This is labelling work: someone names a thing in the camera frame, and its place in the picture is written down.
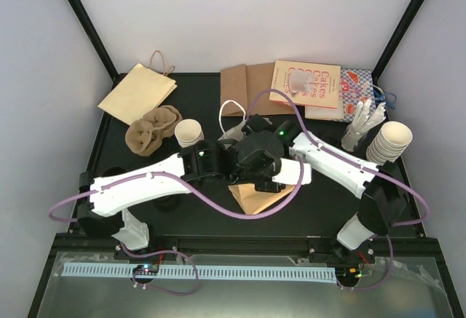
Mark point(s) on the blue checkered paper bag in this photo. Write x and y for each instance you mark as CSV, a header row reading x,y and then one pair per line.
x,y
356,86

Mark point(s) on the stack of black cup lids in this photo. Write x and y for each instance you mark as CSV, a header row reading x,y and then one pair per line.
x,y
167,204

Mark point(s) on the stack of plain paper cups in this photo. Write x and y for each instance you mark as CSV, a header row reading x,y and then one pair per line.
x,y
390,142

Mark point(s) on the orange paper bag white handles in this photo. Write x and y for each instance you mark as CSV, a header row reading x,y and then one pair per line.
x,y
250,200

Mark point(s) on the cup of white straws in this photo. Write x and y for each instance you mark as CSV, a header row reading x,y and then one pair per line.
x,y
362,123

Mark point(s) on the cakes printed paper bag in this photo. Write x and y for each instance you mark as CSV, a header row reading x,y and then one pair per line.
x,y
308,84

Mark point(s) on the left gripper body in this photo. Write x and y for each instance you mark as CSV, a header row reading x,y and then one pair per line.
x,y
247,177

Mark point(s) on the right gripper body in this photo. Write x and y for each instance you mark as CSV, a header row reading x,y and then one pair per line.
x,y
286,131

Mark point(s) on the stack of pulp cup carriers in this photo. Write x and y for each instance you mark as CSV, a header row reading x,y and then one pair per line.
x,y
145,135

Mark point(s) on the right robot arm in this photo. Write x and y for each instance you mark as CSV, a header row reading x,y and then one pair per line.
x,y
382,200

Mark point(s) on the white slotted cable duct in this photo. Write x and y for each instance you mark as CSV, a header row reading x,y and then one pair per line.
x,y
202,272

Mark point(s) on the stack of white paper cups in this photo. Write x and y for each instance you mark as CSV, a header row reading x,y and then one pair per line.
x,y
188,132

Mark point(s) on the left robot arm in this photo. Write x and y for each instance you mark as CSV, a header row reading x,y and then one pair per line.
x,y
105,207

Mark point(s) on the yellow kraft paper bag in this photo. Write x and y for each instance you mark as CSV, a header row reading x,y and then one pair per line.
x,y
140,91

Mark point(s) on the brown flat paper bag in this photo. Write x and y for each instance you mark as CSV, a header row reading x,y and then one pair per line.
x,y
243,83

